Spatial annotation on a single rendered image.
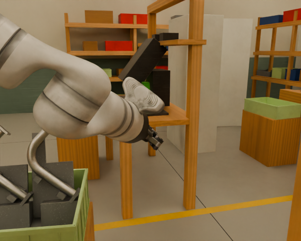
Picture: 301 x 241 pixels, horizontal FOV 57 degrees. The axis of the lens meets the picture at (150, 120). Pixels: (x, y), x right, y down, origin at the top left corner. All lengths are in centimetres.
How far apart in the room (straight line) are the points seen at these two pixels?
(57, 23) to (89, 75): 671
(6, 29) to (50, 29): 670
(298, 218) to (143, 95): 62
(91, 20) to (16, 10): 168
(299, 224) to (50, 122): 77
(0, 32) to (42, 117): 10
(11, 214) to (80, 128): 81
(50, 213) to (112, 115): 74
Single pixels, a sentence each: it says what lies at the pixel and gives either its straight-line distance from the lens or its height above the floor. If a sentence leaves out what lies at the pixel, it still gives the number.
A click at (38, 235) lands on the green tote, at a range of 93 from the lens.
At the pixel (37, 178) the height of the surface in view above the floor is 102.
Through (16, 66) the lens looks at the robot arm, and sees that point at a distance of 34.
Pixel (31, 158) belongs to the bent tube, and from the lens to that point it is 109.
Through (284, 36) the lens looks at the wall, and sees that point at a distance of 905.
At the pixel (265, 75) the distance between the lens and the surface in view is 715.
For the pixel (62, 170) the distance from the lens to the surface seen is 113.
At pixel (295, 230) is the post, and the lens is 97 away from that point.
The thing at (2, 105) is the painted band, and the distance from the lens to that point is 733.
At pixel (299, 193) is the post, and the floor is 107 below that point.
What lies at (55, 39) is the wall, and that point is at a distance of 703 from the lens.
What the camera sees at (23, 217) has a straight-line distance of 113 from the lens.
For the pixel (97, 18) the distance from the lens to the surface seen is 654.
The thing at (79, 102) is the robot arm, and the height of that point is 140.
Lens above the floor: 146
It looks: 14 degrees down
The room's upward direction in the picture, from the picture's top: straight up
